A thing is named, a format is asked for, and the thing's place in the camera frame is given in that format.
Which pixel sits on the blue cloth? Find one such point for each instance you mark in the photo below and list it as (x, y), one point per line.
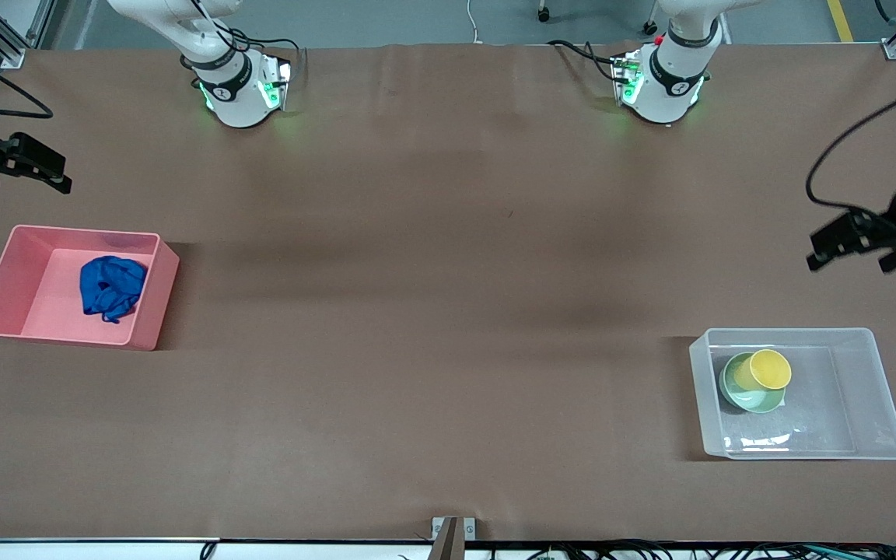
(110, 284)

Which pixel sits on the yellow cup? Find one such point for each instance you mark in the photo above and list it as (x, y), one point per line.
(767, 369)

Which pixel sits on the mint green bowl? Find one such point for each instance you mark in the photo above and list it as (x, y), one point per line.
(736, 398)

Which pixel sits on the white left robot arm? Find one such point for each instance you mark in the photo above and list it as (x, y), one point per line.
(670, 85)

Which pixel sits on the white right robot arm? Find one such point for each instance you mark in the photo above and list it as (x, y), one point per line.
(238, 101)

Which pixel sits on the pink plastic bin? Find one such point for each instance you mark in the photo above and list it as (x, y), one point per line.
(51, 311)

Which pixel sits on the clear plastic bin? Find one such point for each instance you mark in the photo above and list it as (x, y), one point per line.
(829, 435)

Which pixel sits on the black caster wheel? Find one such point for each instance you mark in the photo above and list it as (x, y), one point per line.
(544, 13)
(651, 29)

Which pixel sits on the aluminium frame post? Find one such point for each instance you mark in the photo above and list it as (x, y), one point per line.
(16, 35)

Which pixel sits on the white table edge rail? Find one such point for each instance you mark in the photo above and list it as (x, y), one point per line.
(67, 550)

